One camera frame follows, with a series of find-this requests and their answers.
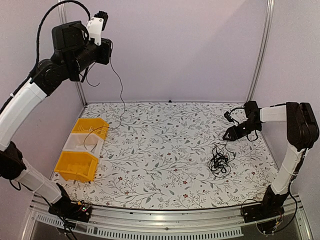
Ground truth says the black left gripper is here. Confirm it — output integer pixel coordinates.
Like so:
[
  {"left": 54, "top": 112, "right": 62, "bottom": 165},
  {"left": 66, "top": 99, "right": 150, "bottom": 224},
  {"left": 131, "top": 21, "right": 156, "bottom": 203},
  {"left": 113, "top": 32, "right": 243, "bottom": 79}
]
[{"left": 69, "top": 37, "right": 112, "bottom": 76}]

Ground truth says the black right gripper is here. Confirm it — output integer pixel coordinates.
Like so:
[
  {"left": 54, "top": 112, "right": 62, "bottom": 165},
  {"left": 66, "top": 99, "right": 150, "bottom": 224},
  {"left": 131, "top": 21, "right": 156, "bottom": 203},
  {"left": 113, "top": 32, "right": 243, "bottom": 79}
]
[{"left": 225, "top": 119, "right": 262, "bottom": 142}]

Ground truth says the thin white cable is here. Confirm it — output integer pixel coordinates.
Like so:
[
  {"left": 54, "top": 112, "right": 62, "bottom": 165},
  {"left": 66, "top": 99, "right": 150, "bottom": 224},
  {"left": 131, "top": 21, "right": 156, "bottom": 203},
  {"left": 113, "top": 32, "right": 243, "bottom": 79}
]
[{"left": 78, "top": 123, "right": 97, "bottom": 133}]

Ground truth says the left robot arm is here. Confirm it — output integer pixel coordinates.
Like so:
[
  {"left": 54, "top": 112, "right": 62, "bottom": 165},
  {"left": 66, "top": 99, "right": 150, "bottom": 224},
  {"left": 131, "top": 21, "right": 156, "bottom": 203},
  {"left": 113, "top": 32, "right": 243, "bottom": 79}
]
[{"left": 0, "top": 0, "right": 112, "bottom": 217}]

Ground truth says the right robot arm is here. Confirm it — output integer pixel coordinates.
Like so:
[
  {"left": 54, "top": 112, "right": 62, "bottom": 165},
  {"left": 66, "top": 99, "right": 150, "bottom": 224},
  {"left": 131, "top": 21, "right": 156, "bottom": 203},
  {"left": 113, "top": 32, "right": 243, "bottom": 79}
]
[{"left": 222, "top": 100, "right": 320, "bottom": 218}]

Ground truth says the yellow plastic bin far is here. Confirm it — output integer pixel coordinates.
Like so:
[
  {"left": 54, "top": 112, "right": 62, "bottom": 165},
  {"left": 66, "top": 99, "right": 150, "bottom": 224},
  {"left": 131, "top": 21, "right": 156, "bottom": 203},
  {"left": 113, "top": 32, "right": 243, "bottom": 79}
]
[{"left": 71, "top": 117, "right": 109, "bottom": 140}]

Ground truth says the yellow plastic bin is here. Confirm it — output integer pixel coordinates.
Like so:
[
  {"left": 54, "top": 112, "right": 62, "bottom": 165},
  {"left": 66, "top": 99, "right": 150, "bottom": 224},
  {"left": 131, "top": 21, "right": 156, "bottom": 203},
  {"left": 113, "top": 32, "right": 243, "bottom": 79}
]
[
  {"left": 54, "top": 151, "right": 99, "bottom": 183},
  {"left": 71, "top": 117, "right": 109, "bottom": 140}
]

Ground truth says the floral patterned table mat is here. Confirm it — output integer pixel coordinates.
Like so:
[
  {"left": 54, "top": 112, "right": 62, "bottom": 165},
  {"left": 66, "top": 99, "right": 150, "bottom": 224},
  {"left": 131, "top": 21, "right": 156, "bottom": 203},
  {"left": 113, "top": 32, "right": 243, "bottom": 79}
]
[{"left": 52, "top": 102, "right": 278, "bottom": 210}]

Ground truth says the translucent white plastic bin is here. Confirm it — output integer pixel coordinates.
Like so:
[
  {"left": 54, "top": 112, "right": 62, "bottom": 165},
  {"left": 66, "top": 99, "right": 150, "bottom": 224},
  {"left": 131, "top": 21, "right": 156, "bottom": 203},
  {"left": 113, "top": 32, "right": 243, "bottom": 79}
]
[{"left": 62, "top": 133, "right": 104, "bottom": 158}]

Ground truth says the yellow plastic bin near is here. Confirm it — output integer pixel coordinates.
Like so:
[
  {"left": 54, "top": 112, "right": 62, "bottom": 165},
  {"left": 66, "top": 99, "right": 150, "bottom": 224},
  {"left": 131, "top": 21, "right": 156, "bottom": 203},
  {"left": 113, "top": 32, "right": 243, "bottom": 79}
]
[{"left": 54, "top": 151, "right": 99, "bottom": 183}]

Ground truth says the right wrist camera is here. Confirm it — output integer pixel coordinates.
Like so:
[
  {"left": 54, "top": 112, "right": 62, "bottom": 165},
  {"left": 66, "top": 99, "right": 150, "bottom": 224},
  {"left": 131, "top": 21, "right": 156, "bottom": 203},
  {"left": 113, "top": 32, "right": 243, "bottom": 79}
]
[{"left": 223, "top": 111, "right": 239, "bottom": 125}]

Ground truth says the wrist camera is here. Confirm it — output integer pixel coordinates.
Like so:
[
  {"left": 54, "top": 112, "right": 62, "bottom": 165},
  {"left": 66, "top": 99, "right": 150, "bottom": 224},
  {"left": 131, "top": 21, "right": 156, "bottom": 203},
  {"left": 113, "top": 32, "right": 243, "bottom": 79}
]
[
  {"left": 86, "top": 11, "right": 109, "bottom": 46},
  {"left": 223, "top": 111, "right": 239, "bottom": 125}
]

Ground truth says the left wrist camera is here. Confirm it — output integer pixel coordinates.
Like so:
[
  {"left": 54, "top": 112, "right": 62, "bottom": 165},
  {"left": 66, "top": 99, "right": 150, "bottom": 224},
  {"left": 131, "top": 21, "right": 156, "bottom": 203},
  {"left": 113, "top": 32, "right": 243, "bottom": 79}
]
[{"left": 86, "top": 11, "right": 109, "bottom": 46}]

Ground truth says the tangled black cable bundle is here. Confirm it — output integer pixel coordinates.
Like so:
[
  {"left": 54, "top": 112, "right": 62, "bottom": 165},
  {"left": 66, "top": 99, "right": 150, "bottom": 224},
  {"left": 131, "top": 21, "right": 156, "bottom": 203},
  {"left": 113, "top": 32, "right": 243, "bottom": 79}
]
[{"left": 207, "top": 139, "right": 237, "bottom": 179}]

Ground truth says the left aluminium frame post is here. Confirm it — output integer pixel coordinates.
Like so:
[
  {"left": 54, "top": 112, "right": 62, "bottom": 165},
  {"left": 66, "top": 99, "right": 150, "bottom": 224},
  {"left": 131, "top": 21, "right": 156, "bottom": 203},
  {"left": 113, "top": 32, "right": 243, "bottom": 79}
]
[{"left": 57, "top": 4, "right": 87, "bottom": 107}]

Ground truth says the aluminium frame post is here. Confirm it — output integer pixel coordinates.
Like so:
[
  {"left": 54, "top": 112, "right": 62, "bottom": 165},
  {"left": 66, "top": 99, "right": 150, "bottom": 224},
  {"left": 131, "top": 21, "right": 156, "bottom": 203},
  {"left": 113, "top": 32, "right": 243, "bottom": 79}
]
[
  {"left": 57, "top": 4, "right": 87, "bottom": 107},
  {"left": 246, "top": 0, "right": 275, "bottom": 102}
]

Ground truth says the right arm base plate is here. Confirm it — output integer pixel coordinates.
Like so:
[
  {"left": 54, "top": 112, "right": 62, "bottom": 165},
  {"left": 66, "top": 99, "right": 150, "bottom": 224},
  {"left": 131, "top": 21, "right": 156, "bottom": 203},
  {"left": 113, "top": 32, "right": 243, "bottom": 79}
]
[{"left": 240, "top": 203, "right": 285, "bottom": 223}]

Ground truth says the aluminium front rail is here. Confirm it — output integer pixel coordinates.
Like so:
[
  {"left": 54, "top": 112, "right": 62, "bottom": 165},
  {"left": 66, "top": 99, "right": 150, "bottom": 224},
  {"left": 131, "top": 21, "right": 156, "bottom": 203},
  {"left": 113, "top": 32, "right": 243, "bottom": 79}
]
[{"left": 21, "top": 196, "right": 315, "bottom": 240}]

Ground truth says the right aluminium frame post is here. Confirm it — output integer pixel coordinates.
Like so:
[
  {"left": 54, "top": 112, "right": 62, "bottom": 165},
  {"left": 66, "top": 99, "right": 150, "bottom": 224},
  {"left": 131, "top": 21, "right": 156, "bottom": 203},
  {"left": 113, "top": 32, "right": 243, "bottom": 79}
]
[{"left": 246, "top": 0, "right": 275, "bottom": 102}]

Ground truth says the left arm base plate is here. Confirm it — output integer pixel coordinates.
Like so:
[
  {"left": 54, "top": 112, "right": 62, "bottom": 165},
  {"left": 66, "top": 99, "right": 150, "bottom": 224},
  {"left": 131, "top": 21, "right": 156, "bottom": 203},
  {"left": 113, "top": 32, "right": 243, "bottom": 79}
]
[{"left": 48, "top": 201, "right": 92, "bottom": 223}]

